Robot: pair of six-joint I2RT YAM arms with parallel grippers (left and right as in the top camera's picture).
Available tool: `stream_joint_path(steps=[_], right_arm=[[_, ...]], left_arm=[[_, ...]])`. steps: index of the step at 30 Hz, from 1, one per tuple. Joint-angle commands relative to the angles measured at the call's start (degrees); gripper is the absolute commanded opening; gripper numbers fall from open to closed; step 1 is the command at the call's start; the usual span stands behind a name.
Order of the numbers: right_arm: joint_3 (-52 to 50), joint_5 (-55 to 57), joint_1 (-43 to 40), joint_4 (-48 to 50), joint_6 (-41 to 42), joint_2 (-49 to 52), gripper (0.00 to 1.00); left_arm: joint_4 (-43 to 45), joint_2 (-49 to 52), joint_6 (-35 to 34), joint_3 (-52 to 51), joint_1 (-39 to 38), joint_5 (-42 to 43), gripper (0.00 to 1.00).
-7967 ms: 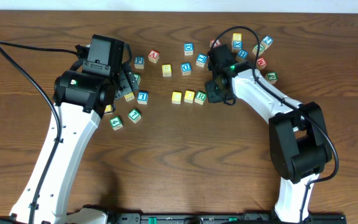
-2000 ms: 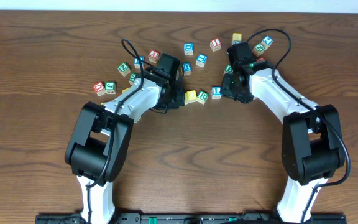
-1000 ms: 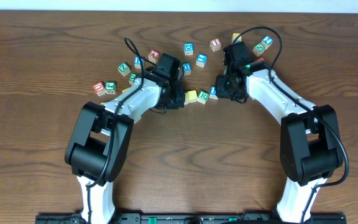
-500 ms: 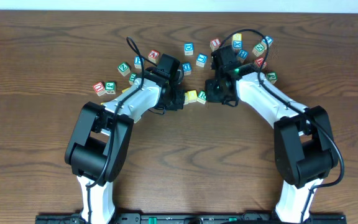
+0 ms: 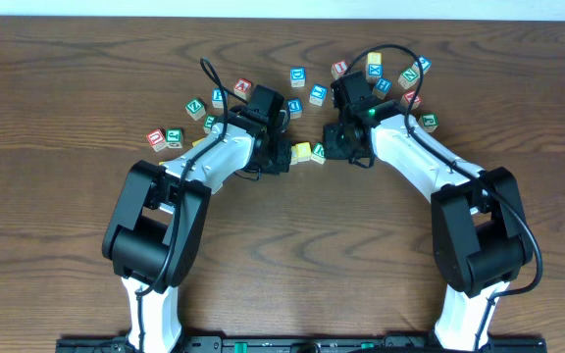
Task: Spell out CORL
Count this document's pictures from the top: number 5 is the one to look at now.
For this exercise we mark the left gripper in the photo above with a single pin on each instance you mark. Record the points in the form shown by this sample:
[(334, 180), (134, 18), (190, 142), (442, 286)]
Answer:
[(282, 153)]

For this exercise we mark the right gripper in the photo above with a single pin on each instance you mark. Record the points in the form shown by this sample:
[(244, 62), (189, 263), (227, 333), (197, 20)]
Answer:
[(335, 142)]

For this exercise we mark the yellow O block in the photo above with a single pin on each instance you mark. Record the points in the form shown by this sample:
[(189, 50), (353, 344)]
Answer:
[(303, 151)]

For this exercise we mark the green R block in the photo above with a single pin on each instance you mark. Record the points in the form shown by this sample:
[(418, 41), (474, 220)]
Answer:
[(318, 153)]

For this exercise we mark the yellow C block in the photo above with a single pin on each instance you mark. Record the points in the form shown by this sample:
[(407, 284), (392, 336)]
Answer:
[(294, 156)]

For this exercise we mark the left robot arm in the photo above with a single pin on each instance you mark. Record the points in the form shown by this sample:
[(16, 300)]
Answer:
[(154, 234)]

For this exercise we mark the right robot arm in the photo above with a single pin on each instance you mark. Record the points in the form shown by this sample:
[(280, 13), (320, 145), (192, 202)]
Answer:
[(481, 240)]

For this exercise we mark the blue D block lower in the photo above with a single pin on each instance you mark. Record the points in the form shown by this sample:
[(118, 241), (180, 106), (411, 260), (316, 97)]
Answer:
[(295, 109)]

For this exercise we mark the blue d block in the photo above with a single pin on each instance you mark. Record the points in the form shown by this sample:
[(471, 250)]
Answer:
[(295, 109), (297, 77)]

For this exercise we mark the blue H block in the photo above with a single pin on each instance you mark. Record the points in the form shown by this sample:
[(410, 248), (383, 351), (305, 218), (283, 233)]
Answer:
[(381, 88)]

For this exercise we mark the red I block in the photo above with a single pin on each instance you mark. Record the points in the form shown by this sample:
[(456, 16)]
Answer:
[(339, 69)]

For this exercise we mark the blue X block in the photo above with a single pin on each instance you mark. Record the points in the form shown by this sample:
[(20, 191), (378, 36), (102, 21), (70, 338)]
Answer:
[(374, 72)]

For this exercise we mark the green V block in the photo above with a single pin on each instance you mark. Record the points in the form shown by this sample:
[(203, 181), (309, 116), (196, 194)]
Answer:
[(208, 124)]

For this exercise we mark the red A block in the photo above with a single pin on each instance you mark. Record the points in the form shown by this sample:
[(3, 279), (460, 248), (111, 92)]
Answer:
[(243, 88)]

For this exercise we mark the red W block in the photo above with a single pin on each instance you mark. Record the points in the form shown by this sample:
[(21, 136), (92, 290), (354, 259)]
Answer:
[(410, 100)]

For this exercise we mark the yellow K block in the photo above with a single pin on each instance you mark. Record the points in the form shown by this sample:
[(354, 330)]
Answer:
[(198, 141)]

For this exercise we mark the blue P block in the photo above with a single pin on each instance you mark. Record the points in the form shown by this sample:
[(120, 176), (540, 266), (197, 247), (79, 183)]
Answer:
[(219, 98)]

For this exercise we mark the blue D block upper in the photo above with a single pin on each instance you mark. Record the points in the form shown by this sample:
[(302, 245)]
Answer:
[(297, 77)]

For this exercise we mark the yellow block top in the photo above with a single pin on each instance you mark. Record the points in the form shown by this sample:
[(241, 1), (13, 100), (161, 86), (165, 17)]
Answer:
[(373, 58)]

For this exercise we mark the green N block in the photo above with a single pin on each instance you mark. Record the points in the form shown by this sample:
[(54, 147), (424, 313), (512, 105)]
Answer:
[(408, 78)]

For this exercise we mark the green Z block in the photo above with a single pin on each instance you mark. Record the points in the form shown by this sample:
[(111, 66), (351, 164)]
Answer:
[(195, 108)]

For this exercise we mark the green J block left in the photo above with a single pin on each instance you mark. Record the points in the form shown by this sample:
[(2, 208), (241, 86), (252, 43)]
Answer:
[(174, 138)]

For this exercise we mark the blue 2 block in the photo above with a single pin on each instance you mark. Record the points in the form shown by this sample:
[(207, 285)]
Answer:
[(421, 66)]

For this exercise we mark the red U block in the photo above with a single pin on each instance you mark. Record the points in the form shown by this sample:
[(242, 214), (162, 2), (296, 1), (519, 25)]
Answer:
[(156, 139)]

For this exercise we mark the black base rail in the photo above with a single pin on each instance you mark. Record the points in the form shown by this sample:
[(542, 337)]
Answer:
[(213, 344)]

